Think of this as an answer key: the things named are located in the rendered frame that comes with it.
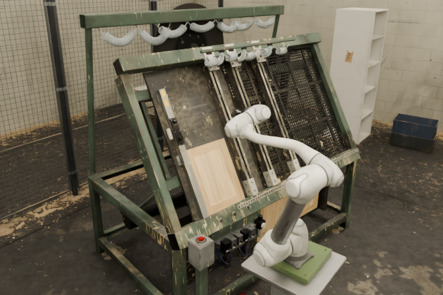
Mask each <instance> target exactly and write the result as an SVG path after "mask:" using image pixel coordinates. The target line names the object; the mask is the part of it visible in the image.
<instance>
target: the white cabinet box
mask: <svg viewBox="0 0 443 295"><path fill-rule="evenodd" d="M388 11H389V9H372V8H358V7H350V8H344V9H336V21H335V28H334V40H333V47H332V59H331V65H330V78H331V80H332V83H333V85H334V88H335V91H336V93H337V96H338V99H339V101H340V104H341V107H342V109H343V112H344V115H345V118H346V120H347V123H348V125H349V129H350V131H351V134H352V136H353V139H354V141H355V144H357V145H358V144H359V143H360V142H362V141H363V140H364V139H365V138H366V137H368V136H369V135H370V131H371V126H372V118H373V113H374V104H375V99H376V91H377V85H378V77H379V72H380V64H381V59H382V51H383V46H384V37H385V33H386V24H387V19H388Z"/></svg>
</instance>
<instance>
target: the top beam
mask: <svg viewBox="0 0 443 295"><path fill-rule="evenodd" d="M289 38H295V40H294V41H286V42H281V43H273V44H272V45H271V46H270V47H272V48H273V46H276V48H279V47H287V46H288V45H289V46H288V47H287V49H295V48H300V47H307V46H311V45H313V44H316V43H320V42H321V39H320V36H319V33H318V32H317V33H311V34H301V35H295V36H285V37H279V38H269V39H263V40H259V42H264V41H274V40H283V39H289ZM253 41H258V40H253ZM249 43H251V41H243V42H237V43H233V44H234V45H243V44H249ZM227 44H232V43H227ZM227 44H221V45H211V46H206V47H212V49H213V48H219V47H224V45H227ZM261 48H262V49H266V48H268V45H267V44H266V45H261ZM200 50H202V47H195V48H190V49H180V50H174V51H164V52H158V53H149V54H143V55H133V56H127V57H119V58H118V59H117V60H116V61H115V62H114V63H113V66H114V68H115V71H116V74H117V76H120V74H122V73H128V74H136V73H141V72H149V71H153V70H161V69H166V68H174V67H182V66H187V65H195V64H199V63H204V59H205V57H204V54H203V53H200ZM235 50H236V52H237V53H238V52H240V53H239V54H238V57H240V56H241V51H242V50H243V49H241V48H238V49H235ZM245 51H246V52H247V53H250V52H251V51H252V52H254V51H253V48H252V47H247V48H246V49H245ZM220 54H221V53H220V52H219V51H215V52H214V55H215V56H216V58H218V57H219V55H220ZM202 57H204V59H203V58H202Z"/></svg>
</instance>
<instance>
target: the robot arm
mask: <svg viewBox="0 0 443 295"><path fill-rule="evenodd" d="M270 115H271V112H270V109H269V107H267V106H265V105H253V106H252V107H247V108H246V109H243V110H240V111H239V110H238V109H236V110H234V111H233V112H232V114H231V117H233V118H232V119H231V120H230V121H229V122H228V123H227V124H226V126H225V133H226V134H227V136H228V137H230V138H236V137H238V138H242V139H244V138H246V139H248V140H250V141H252V142H254V143H257V144H262V145H265V146H272V147H276V148H283V149H288V150H291V151H294V152H295V153H297V154H298V155H299V156H300V157H301V159H302V160H303V161H304V162H305V163H306V164H307V166H305V167H303V168H301V169H299V170H297V171H295V172H294V173H292V174H291V175H290V176H289V177H288V179H287V180H286V182H285V190H286V192H287V194H288V195H289V196H288V198H287V200H286V202H285V205H284V207H283V209H282V211H281V213H280V216H279V217H278V219H277V221H276V224H275V226H274V228H273V229H270V230H269V231H267V233H266V234H265V235H264V236H263V237H262V239H261V240H260V241H259V242H258V243H257V244H256V246H255V247H254V250H253V257H254V260H255V261H256V262H257V264H259V265H260V266H262V267H271V266H274V265H276V264H278V263H280V262H281V261H284V262H286V263H288V264H290V265H291V266H293V267H294V268H296V269H297V270H298V269H300V268H301V266H303V265H304V264H305V263H306V262H307V261H308V260H309V259H310V258H312V257H314V253H312V252H309V251H307V250H308V246H309V234H308V230H307V226H306V224H305V223H304V222H303V220H302V219H300V216H301V213H302V212H303V210H304V208H305V206H306V204H307V203H309V202H310V201H311V200H312V199H313V198H314V197H315V195H317V193H319V191H320V190H321V189H323V188H324V187H326V186H330V187H334V188H335V187H338V186H339V185H340V184H341V183H342V182H343V180H344V177H343V173H342V172H341V170H340V168H339V167H338V166H337V165H336V164H335V163H334V162H333V161H331V160H330V159H329V158H327V157H326V156H324V155H322V154H321V153H320V152H318V151H316V150H314V149H312V148H311V147H308V146H307V145H305V144H303V143H301V142H298V141H297V140H292V139H288V138H279V137H274V136H265V135H261V134H257V133H256V132H255V131H254V130H253V129H254V126H255V125H257V124H259V123H262V122H264V121H266V120H268V119H269V118H270Z"/></svg>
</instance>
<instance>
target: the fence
mask: <svg viewBox="0 0 443 295"><path fill-rule="evenodd" d="M162 90H164V92H165V94H166V91H165V88H164V89H160V90H158V91H157V94H158V97H159V100H160V103H161V106H162V109H163V112H164V115H165V118H166V121H167V124H168V127H169V128H170V130H171V133H172V135H173V141H174V144H175V147H176V149H177V153H178V155H181V158H182V160H183V163H184V164H183V165H182V166H183V170H184V172H185V176H186V178H187V181H188V183H189V187H190V189H191V193H192V196H193V198H194V202H195V204H196V208H197V210H198V213H199V215H200V219H205V218H207V217H209V214H208V211H207V208H206V205H205V203H204V200H203V197H202V194H201V191H200V188H199V186H198V182H197V180H196V177H195V174H194V171H193V169H192V165H191V162H190V159H189V156H188V154H187V151H186V148H185V145H184V144H183V145H181V146H178V143H177V140H176V137H175V134H174V131H173V129H172V126H171V123H170V119H172V118H175V116H174V114H173V111H172V108H171V105H170V102H169V99H168V96H167V94H166V97H162V93H161V91H162ZM166 99H167V100H168V103H169V106H168V107H166V106H165V102H164V100H166Z"/></svg>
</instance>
